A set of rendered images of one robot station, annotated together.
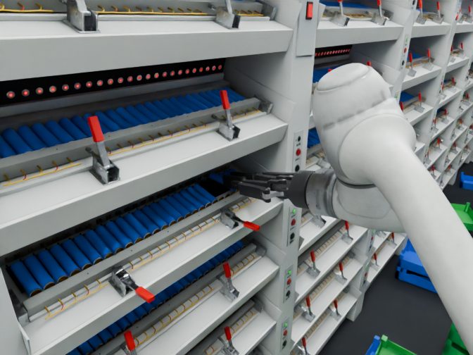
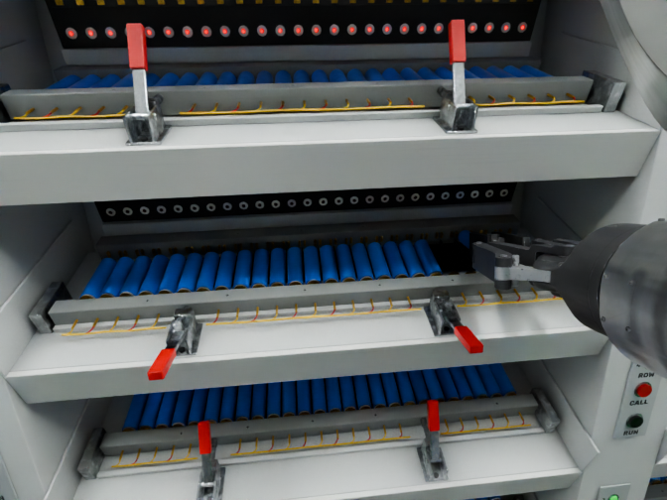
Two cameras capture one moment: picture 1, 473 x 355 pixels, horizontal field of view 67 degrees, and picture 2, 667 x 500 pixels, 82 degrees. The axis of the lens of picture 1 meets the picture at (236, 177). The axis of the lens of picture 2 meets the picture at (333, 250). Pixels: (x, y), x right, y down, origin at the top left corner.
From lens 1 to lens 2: 0.43 m
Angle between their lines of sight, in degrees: 42
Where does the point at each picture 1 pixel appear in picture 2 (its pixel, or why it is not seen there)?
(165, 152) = (288, 128)
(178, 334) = (301, 477)
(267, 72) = not seen: hidden behind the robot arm
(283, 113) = not seen: hidden behind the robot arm
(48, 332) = (55, 354)
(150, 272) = (238, 341)
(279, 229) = (596, 390)
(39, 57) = not seen: outside the picture
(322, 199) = (648, 309)
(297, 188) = (585, 264)
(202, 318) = (355, 476)
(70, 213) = (60, 173)
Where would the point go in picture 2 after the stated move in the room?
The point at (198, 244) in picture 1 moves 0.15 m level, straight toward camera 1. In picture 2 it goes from (352, 333) to (238, 421)
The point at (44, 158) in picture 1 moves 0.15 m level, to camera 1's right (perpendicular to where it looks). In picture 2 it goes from (87, 96) to (155, 81)
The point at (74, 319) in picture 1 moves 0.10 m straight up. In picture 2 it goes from (91, 354) to (66, 258)
